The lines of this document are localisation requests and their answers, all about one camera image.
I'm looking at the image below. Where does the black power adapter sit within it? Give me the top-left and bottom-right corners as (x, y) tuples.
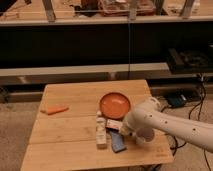
(165, 94), (186, 108)

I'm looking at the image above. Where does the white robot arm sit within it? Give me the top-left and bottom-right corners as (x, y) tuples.
(119, 97), (213, 153)

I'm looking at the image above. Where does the black device on shelf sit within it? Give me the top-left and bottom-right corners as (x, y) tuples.
(167, 48), (213, 74)

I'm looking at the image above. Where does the orange plate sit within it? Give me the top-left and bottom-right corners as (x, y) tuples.
(99, 92), (131, 119)

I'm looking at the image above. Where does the orange carrot toy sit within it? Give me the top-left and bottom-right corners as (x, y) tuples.
(41, 106), (69, 115)

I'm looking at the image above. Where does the black floor cable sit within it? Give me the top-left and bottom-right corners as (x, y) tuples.
(160, 75), (213, 171)

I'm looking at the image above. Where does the long wooden shelf bench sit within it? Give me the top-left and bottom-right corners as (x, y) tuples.
(0, 62), (213, 104)

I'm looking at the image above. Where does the thin vertical black cable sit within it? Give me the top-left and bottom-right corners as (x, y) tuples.
(127, 13), (132, 81)

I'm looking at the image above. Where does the white red eraser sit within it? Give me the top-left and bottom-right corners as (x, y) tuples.
(106, 119), (123, 130)

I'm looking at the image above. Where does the wooden table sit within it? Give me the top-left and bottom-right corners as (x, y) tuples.
(21, 80), (173, 171)

